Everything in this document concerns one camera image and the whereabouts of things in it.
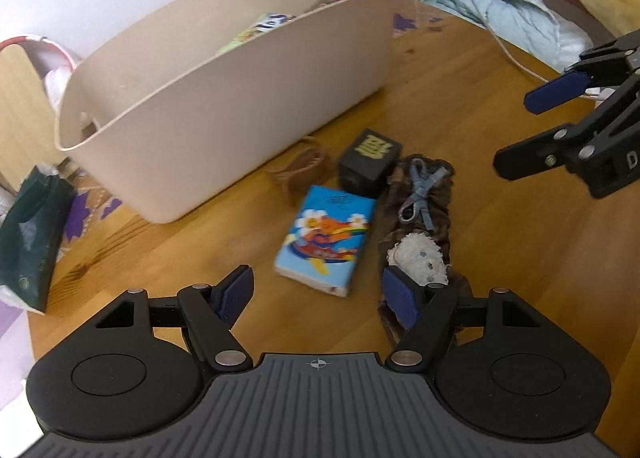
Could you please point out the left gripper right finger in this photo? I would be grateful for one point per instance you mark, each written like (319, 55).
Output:
(426, 314)

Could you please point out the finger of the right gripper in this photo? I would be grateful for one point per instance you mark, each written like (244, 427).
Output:
(602, 150)
(608, 65)

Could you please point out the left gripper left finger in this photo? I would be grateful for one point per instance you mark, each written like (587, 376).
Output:
(209, 313)

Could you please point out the blue cartoon tissue pack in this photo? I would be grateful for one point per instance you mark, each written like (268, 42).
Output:
(322, 248)

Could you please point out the black box gold character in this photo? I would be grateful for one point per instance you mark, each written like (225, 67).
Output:
(366, 165)

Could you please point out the light blue cloth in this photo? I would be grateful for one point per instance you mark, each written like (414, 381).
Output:
(527, 24)

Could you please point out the dark green bag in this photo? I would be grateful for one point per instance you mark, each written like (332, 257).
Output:
(31, 235)

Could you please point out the beige plastic storage bin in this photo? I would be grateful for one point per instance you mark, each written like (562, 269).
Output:
(164, 122)

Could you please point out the wooden headphone stand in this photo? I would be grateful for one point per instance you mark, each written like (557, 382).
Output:
(27, 119)

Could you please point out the red white headphones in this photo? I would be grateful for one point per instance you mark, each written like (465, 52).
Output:
(53, 63)

